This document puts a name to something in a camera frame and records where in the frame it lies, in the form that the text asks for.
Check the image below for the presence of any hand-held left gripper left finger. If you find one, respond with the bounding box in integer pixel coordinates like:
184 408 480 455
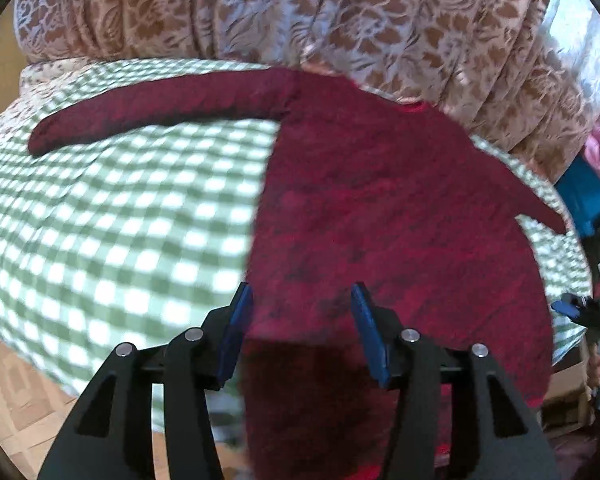
37 282 255 480

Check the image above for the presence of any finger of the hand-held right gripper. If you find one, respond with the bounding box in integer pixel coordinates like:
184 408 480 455
550 294 598 328

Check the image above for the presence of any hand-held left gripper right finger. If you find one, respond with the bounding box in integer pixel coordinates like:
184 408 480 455
350 282 563 480

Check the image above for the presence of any dark red knitted sweater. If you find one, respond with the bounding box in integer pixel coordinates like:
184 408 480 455
27 66 568 480

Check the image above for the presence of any cardboard box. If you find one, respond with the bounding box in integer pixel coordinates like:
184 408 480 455
539 355 597 432

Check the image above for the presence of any teal cloth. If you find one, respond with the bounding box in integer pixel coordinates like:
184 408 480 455
554 156 600 239

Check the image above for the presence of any green checkered bedsheet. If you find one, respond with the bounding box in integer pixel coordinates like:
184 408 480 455
0 57 593 431

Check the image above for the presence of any white sheer curtain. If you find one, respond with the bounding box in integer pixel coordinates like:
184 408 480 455
545 0 600 128

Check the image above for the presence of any white floral bedsheet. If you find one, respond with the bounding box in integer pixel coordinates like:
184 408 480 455
20 58 103 88

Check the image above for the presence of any brown floral curtain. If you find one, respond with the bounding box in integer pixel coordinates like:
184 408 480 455
12 0 600 181

